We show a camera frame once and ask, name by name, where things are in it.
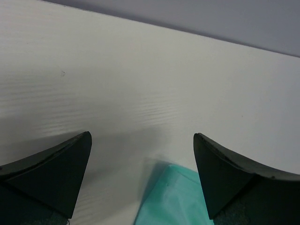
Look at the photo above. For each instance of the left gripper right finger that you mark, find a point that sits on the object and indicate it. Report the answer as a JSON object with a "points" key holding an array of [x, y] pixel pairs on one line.
{"points": [[241, 191]]}

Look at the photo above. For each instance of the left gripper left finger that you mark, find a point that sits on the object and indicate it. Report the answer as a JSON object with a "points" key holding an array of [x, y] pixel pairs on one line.
{"points": [[42, 189]]}

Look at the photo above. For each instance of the teal t shirt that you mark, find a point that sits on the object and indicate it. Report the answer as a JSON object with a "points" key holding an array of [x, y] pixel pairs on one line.
{"points": [[176, 199]]}

